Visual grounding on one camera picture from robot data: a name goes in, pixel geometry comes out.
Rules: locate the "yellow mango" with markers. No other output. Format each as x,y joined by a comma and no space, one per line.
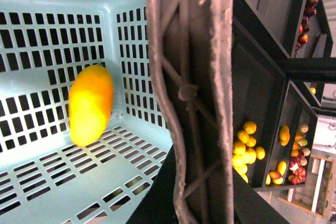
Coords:
90,104

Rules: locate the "brown basket handle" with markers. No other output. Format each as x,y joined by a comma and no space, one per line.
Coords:
190,49

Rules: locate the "light blue plastic basket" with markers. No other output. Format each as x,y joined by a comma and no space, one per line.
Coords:
45,177

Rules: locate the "black produce display shelf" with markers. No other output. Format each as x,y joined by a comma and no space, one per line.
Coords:
268,83

